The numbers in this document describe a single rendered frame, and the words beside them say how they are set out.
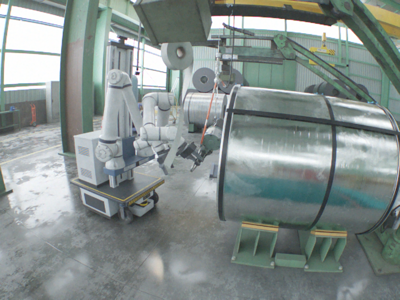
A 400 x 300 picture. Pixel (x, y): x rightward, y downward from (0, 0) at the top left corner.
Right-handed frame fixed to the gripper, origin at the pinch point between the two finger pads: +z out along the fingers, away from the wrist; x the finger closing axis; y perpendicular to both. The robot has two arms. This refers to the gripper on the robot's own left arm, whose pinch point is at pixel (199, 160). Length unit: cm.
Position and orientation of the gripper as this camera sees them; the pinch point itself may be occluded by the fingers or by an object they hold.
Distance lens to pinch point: 150.4
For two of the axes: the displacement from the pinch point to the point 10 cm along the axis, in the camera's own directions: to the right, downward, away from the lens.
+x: -5.9, 4.5, 6.7
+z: 7.3, 6.5, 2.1
